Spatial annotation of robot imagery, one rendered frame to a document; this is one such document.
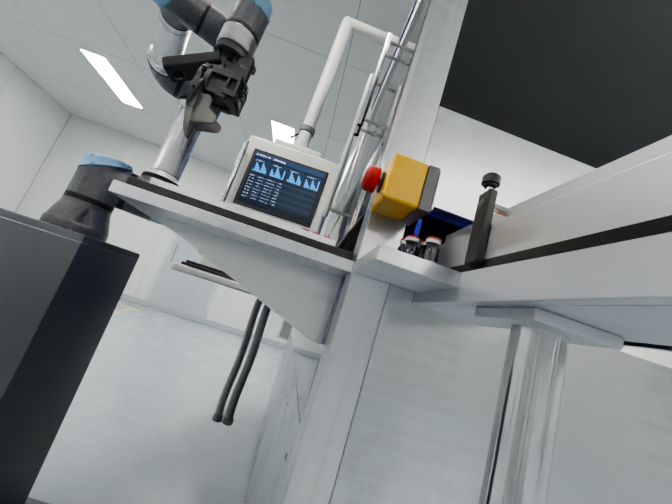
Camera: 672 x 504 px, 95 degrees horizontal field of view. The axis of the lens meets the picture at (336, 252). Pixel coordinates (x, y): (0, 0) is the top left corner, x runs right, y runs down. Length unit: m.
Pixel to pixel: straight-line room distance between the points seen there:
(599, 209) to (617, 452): 0.54
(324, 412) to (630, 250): 0.41
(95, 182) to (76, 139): 6.85
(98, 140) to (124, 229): 1.84
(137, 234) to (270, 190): 5.35
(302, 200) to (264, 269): 1.02
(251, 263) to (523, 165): 0.54
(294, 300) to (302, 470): 0.26
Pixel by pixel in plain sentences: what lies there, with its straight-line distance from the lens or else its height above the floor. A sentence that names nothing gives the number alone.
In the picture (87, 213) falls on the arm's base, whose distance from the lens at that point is 1.07.
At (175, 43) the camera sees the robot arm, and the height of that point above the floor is 1.32.
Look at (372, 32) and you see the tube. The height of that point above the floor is 2.47.
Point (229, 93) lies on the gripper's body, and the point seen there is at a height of 1.13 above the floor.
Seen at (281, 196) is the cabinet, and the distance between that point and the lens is 1.59.
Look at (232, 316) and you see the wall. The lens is 6.14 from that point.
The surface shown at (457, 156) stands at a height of 1.12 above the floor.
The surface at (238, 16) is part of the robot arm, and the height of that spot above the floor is 1.30.
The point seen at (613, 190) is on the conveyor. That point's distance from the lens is 0.29.
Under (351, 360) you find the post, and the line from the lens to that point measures 0.50.
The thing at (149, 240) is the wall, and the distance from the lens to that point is 6.69.
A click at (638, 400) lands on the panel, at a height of 0.81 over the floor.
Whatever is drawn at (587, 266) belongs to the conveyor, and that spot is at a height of 0.87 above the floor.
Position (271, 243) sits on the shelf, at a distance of 0.51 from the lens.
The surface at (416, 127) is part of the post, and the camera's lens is 0.62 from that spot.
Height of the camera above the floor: 0.78
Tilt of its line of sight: 12 degrees up
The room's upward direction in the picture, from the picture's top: 18 degrees clockwise
